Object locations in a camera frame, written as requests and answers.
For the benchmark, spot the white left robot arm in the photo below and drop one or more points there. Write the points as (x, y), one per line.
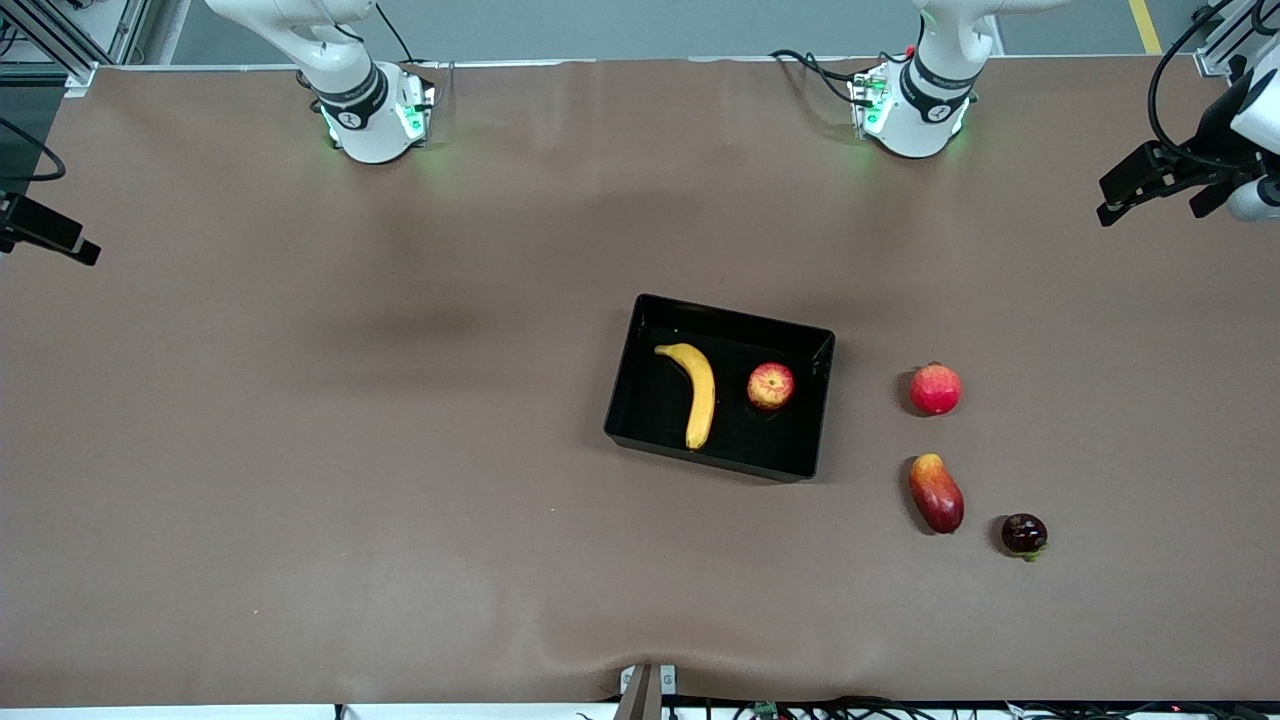
(915, 125)

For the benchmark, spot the yellow banana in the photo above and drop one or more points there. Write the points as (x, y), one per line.
(702, 395)

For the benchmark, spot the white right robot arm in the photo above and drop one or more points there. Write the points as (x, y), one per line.
(370, 125)

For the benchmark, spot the grey table clamp bracket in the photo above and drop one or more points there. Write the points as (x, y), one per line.
(645, 690)

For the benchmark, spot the black rectangular plastic box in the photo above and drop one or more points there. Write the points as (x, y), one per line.
(655, 405)

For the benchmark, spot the aluminium frame profile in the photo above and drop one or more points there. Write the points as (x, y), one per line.
(60, 45)
(1230, 45)

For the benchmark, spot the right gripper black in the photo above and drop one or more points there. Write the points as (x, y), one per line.
(30, 222)

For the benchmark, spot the brown table cover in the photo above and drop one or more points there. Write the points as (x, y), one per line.
(400, 450)

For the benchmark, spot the red and yellow apple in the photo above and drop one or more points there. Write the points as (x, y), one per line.
(771, 387)

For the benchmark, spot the red and yellow mango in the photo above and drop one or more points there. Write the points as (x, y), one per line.
(937, 495)

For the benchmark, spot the dark purple mangosteen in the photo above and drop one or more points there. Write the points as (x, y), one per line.
(1024, 533)

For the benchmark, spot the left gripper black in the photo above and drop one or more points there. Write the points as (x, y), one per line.
(1211, 137)

